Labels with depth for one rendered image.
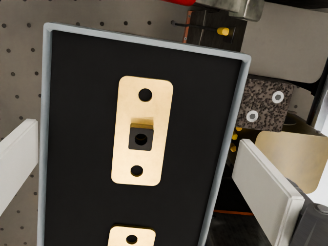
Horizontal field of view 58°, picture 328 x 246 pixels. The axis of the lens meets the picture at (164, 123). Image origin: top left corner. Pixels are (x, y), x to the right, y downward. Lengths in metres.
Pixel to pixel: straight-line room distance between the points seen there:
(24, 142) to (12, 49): 0.55
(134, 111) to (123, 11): 0.47
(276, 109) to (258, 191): 0.15
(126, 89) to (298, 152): 0.22
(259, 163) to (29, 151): 0.13
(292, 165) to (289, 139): 0.03
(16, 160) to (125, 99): 0.08
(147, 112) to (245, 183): 0.08
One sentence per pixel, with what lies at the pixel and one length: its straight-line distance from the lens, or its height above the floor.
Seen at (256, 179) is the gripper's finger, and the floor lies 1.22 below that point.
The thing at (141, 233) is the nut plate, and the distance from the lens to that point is 0.26.
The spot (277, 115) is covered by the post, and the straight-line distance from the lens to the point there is 0.31.
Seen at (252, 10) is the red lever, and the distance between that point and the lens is 0.29.
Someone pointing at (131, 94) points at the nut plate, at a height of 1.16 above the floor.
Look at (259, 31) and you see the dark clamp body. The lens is 0.31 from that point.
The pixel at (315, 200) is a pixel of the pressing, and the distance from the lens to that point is 0.52.
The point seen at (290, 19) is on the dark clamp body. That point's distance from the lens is 0.32.
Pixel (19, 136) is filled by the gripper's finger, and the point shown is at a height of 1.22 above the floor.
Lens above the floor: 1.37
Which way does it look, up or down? 70 degrees down
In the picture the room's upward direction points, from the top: 166 degrees clockwise
